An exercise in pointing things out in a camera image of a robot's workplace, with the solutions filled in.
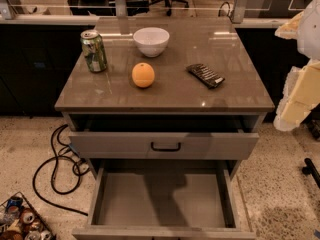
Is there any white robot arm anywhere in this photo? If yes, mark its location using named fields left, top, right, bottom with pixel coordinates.
left=273, top=0, right=320, bottom=131

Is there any green soda can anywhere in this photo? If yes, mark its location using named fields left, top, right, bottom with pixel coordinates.
left=80, top=29, right=108, bottom=73

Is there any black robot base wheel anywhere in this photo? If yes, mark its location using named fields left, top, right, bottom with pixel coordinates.
left=302, top=158, right=320, bottom=188

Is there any grey top drawer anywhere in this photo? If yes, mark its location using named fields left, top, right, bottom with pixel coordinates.
left=69, top=128, right=259, bottom=160

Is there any white and yellow gripper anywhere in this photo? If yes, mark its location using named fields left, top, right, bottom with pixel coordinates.
left=273, top=11, right=320, bottom=131

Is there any wire basket of cans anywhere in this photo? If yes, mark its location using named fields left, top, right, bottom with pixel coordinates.
left=0, top=192, right=57, bottom=240

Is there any grey drawer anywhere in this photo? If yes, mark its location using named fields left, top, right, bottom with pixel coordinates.
left=69, top=128, right=259, bottom=160
left=72, top=160, right=255, bottom=240

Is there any grey drawer cabinet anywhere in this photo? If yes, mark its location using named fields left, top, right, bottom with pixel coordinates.
left=54, top=16, right=276, bottom=182

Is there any orange fruit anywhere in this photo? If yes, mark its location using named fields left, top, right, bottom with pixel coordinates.
left=132, top=63, right=155, bottom=88

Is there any white ceramic bowl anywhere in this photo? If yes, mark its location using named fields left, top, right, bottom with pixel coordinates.
left=133, top=27, right=170, bottom=58

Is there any dark snack bar packet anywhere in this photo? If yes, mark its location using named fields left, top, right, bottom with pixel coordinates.
left=186, top=63, right=225, bottom=89

